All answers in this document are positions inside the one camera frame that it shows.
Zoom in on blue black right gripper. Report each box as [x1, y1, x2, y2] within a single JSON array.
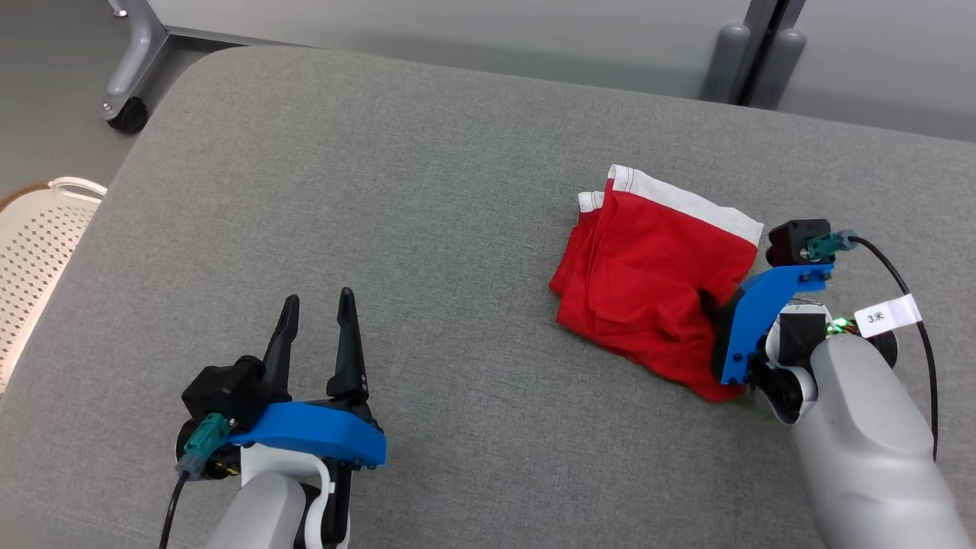
[[698, 263, 836, 386]]

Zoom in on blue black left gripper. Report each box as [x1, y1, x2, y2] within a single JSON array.
[[229, 287, 388, 469]]

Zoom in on red shorts with white waistband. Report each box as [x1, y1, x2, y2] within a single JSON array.
[[549, 164, 765, 403]]

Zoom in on grey fabric sofa cushion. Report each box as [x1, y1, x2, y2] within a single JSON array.
[[0, 44, 976, 549]]

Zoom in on white perforated laundry basket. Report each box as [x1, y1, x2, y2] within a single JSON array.
[[0, 177, 108, 394]]

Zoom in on black caster wheel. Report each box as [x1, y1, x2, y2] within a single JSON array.
[[107, 96, 150, 136]]

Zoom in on grey metal cart leg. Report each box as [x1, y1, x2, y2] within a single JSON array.
[[99, 0, 170, 115]]

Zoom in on black right cable teal plug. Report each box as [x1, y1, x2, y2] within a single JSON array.
[[807, 229, 940, 463]]

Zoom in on black cable teal plug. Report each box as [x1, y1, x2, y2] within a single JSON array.
[[807, 229, 940, 463], [159, 413, 232, 549]]

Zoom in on black left cable teal plug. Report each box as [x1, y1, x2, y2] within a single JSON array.
[[159, 413, 232, 549]]

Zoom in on white right cable tag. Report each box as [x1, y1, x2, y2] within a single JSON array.
[[854, 294, 923, 339]]

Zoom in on grey metal partition post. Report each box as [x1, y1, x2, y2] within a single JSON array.
[[700, 0, 807, 109]]

